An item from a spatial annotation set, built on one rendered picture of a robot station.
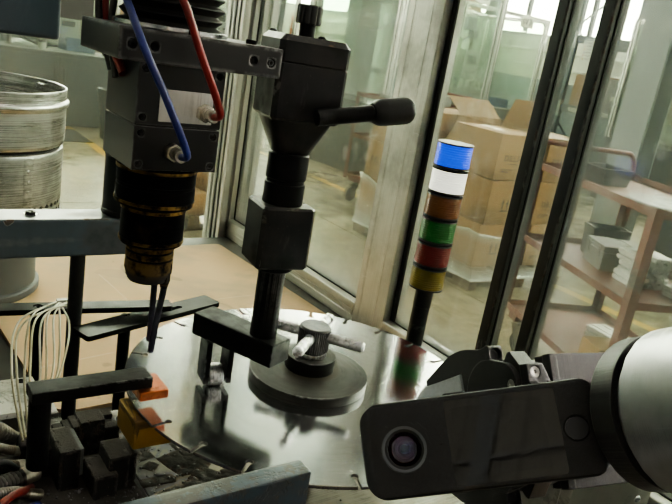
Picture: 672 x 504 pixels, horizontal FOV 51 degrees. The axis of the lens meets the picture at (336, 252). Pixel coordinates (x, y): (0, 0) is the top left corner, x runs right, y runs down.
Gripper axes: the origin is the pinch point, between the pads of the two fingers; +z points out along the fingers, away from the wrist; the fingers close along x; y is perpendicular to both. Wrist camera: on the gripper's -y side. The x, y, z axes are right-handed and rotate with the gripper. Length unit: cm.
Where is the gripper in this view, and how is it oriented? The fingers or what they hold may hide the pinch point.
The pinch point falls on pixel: (408, 432)
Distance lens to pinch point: 50.4
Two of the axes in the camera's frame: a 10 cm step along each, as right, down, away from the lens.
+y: 9.1, 0.5, 4.2
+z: -4.2, 2.6, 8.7
